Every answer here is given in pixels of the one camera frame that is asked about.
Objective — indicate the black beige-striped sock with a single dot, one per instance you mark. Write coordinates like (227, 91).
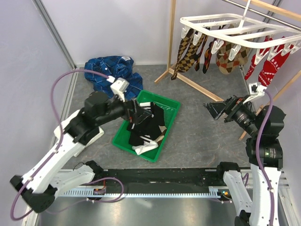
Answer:
(158, 114)
(150, 127)

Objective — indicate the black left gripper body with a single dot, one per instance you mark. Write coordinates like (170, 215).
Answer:
(130, 112)

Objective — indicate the white black-striped sock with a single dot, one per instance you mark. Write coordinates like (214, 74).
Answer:
(147, 105)
(145, 148)

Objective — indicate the white sock drying hanger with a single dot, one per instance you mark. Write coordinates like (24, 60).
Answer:
(243, 31)

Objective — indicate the brown yellow argyle sock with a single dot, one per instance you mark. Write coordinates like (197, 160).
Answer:
(191, 60)
(184, 50)

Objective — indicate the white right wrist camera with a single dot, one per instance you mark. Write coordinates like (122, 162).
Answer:
(256, 91)

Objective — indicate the tan orange argyle sock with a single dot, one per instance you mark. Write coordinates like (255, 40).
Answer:
(225, 65)
(242, 56)

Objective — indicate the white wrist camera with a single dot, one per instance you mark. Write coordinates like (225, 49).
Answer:
(118, 86)
(256, 91)

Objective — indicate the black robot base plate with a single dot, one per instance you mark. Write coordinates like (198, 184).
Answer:
(168, 179)

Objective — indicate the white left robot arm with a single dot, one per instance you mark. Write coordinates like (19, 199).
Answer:
(40, 186)

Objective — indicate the grey slotted cable duct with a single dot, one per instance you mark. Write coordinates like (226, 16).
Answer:
(89, 192)

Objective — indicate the blue plaid shirt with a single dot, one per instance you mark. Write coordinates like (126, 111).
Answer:
(117, 67)

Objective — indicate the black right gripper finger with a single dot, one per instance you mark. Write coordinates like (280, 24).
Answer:
(217, 115)
(215, 106)

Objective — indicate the black white-striped sock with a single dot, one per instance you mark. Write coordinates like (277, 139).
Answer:
(136, 140)
(132, 127)

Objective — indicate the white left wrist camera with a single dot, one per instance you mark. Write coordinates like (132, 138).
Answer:
(118, 86)

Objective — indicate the beige brown striped sock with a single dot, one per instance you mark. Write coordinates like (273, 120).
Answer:
(160, 138)

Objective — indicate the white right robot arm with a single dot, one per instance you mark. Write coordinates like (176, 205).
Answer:
(265, 156)

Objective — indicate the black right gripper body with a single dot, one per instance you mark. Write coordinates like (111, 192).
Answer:
(240, 111)

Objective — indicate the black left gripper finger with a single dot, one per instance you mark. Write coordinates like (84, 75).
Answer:
(140, 117)
(141, 110)

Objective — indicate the red patterned sock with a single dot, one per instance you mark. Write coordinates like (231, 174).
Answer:
(252, 66)
(271, 66)

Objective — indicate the green plastic tray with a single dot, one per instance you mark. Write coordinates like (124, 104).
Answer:
(147, 138)

